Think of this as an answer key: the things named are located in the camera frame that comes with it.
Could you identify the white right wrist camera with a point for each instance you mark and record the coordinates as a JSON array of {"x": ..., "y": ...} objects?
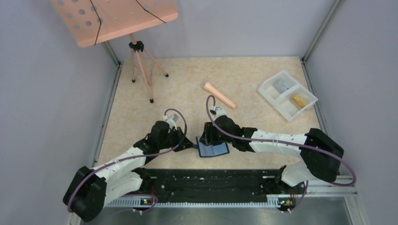
[{"x": 217, "y": 112}]

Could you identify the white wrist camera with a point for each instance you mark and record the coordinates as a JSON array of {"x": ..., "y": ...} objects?
[
  {"x": 171, "y": 120},
  {"x": 217, "y": 112}
]

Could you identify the pink music stand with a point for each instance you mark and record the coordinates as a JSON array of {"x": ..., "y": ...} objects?
[{"x": 96, "y": 21}]

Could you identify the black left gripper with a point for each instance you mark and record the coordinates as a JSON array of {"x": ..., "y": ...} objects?
[{"x": 178, "y": 131}]

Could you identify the silver card in tray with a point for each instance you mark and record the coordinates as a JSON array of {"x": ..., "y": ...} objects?
[{"x": 281, "y": 86}]

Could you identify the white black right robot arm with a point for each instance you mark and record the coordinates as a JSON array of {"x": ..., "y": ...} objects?
[{"x": 319, "y": 156}]

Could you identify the blue card holder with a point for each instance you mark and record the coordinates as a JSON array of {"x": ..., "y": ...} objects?
[{"x": 211, "y": 151}]

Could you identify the white plastic divided tray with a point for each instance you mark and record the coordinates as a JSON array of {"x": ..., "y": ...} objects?
[{"x": 281, "y": 102}]

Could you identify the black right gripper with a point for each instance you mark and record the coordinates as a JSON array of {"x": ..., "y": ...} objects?
[{"x": 208, "y": 137}]

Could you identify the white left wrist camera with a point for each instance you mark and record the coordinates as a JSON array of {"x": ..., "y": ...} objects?
[{"x": 171, "y": 120}]

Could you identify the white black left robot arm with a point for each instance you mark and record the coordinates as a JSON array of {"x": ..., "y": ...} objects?
[{"x": 93, "y": 188}]

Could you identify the pink tapered stick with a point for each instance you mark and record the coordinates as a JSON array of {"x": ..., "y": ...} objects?
[{"x": 211, "y": 89}]

